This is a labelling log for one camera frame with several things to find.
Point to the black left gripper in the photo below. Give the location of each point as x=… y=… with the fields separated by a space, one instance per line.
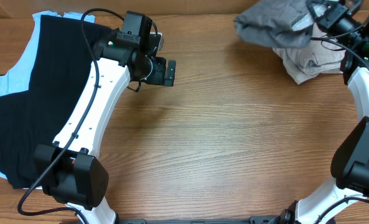
x=158 y=77

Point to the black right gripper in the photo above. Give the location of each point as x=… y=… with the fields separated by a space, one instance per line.
x=327 y=17

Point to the grey shorts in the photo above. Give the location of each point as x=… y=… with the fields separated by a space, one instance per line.
x=275 y=24

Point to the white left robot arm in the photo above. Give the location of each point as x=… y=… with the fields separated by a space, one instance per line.
x=69 y=168

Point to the folded beige shorts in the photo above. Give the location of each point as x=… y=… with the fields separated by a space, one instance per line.
x=315 y=59

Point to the light blue shirt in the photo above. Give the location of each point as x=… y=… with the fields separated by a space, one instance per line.
x=17 y=78

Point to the black garment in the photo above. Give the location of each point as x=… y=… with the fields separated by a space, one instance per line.
x=35 y=116

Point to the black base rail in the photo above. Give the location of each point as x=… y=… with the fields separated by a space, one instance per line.
x=199 y=221

